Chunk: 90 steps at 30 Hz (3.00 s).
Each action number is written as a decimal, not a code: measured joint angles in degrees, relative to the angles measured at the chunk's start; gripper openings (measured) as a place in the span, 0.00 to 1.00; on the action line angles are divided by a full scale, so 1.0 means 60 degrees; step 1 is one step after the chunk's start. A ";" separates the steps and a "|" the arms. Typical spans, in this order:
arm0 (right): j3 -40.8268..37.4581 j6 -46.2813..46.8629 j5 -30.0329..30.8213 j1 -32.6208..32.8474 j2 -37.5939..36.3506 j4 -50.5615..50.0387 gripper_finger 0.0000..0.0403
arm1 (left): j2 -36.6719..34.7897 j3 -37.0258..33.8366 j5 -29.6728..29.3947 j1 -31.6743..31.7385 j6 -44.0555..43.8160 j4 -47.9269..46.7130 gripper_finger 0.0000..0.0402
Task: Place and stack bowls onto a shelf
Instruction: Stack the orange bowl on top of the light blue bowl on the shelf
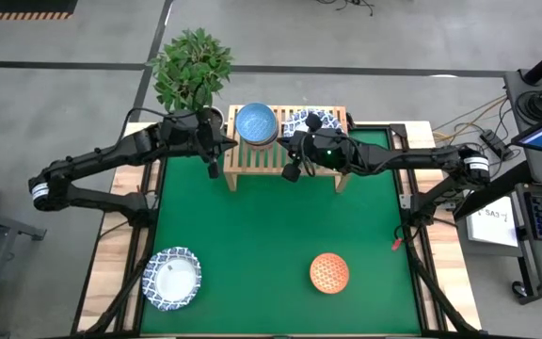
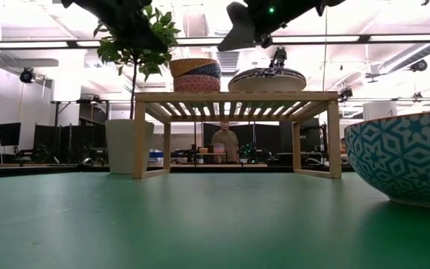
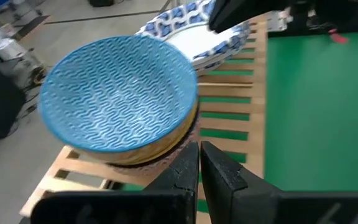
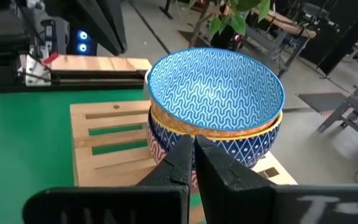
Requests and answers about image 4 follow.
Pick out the wooden workbench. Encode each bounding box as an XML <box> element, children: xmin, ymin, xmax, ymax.
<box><xmin>249</xmin><ymin>6</ymin><xmax>318</xmax><ymax>78</ymax></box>

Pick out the green plant in white pot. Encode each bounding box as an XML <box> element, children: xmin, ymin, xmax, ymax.
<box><xmin>144</xmin><ymin>0</ymin><xmax>272</xmax><ymax>100</ymax></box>

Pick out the grey-blue radial-pattern bowl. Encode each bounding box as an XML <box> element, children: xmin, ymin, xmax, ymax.
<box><xmin>145</xmin><ymin>126</ymin><xmax>198</xmax><ymax>190</ymax></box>

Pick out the black mat with hazard stripe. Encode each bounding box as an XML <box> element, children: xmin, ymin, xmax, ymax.
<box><xmin>296</xmin><ymin>92</ymin><xmax>354</xmax><ymax>118</ymax></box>

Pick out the blue wave-pattern bowl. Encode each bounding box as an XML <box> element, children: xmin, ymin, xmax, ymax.
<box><xmin>147</xmin><ymin>47</ymin><xmax>285</xmax><ymax>138</ymax></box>

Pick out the red tag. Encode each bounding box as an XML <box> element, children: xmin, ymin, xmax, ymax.
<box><xmin>41</xmin><ymin>52</ymin><xmax>59</xmax><ymax>66</ymax></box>

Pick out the yellow patterned bowl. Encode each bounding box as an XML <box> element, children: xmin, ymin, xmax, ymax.
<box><xmin>147</xmin><ymin>107</ymin><xmax>283</xmax><ymax>169</ymax></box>

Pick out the wooden slatted shelf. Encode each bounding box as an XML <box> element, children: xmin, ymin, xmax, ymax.
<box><xmin>69</xmin><ymin>100</ymin><xmax>298</xmax><ymax>224</ymax></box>

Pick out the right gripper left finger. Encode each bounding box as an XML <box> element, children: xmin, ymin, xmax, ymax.
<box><xmin>22</xmin><ymin>134</ymin><xmax>196</xmax><ymax>224</ymax></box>

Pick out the black metal table frame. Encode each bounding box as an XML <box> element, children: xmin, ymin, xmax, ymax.
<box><xmin>0</xmin><ymin>70</ymin><xmax>147</xmax><ymax>93</ymax></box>

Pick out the green table mat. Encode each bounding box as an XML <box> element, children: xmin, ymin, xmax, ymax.
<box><xmin>0</xmin><ymin>88</ymin><xmax>209</xmax><ymax>224</ymax></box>

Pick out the black post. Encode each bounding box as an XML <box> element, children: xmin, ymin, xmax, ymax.
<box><xmin>317</xmin><ymin>0</ymin><xmax>358</xmax><ymax>75</ymax></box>

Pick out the white metal bracket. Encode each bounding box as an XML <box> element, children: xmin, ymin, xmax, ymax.
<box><xmin>25</xmin><ymin>46</ymin><xmax>53</xmax><ymax>87</ymax></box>

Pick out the black computer with blue light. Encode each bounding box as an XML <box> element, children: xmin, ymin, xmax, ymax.
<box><xmin>68</xmin><ymin>27</ymin><xmax>98</xmax><ymax>57</ymax></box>

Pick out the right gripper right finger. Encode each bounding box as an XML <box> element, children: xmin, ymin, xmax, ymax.
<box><xmin>193</xmin><ymin>134</ymin><xmax>358</xmax><ymax>224</ymax></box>

